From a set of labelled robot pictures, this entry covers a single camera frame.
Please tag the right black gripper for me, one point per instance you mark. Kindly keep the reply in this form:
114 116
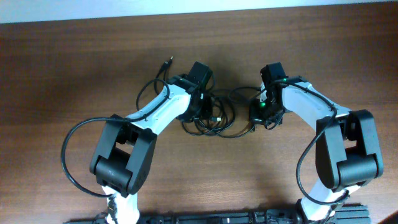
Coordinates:
257 118

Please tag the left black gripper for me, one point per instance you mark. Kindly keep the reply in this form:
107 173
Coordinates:
208 99

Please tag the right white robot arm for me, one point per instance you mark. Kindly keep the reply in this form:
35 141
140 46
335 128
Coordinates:
344 155

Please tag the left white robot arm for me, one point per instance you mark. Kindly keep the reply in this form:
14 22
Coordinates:
123 155

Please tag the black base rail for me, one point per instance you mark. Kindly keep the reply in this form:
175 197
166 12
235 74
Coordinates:
217 217

